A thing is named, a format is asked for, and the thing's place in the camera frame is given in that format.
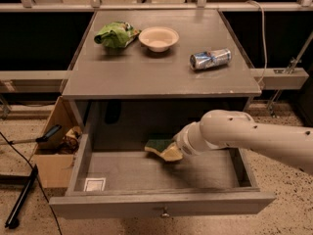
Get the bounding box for crumpled items in box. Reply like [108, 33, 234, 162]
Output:
[58, 126, 82, 154]

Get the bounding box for metal railing frame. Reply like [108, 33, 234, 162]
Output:
[0, 0, 312, 103]

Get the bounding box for grey wooden cabinet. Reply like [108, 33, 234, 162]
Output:
[63, 10, 260, 149]

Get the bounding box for open grey top drawer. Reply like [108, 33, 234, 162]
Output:
[50, 134, 275, 219]

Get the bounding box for black handled grabber tool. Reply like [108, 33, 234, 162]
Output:
[0, 124, 62, 145]

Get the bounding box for black floor cable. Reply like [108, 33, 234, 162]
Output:
[0, 131, 63, 235]

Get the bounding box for white hanging cable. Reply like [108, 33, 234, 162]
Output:
[246, 0, 268, 85]

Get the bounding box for crumpled green chip bag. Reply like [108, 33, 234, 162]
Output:
[94, 22, 141, 48]

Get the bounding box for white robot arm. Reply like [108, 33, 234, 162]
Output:
[157, 110, 313, 174]

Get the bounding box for white sticker in drawer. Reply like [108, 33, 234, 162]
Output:
[84, 177, 106, 192]

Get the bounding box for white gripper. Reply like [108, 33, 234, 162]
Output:
[159, 121, 204, 162]

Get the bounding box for green and yellow sponge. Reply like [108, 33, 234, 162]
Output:
[144, 134, 174, 160]

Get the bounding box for metal drawer knob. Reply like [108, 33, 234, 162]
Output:
[160, 207, 170, 218]

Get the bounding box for blue silver soda can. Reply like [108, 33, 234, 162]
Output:
[190, 48, 232, 71]

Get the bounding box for black bar on floor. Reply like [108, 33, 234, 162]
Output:
[5, 166, 38, 229]

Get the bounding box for cardboard box on floor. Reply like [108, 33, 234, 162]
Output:
[34, 97, 81, 188]

